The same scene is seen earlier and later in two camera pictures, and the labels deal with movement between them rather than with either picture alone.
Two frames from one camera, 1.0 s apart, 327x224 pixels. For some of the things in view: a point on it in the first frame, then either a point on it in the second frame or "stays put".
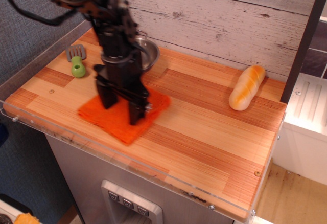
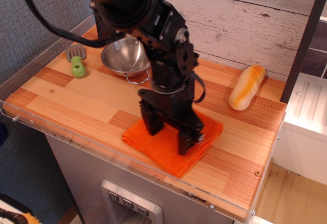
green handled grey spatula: x=76 y=53 stays put
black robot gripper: x=121 y=72 -> x=178 y=108
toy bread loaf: x=247 y=87 stays put
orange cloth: x=116 y=119 -> x=164 y=149
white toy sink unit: x=301 y=147 stays put
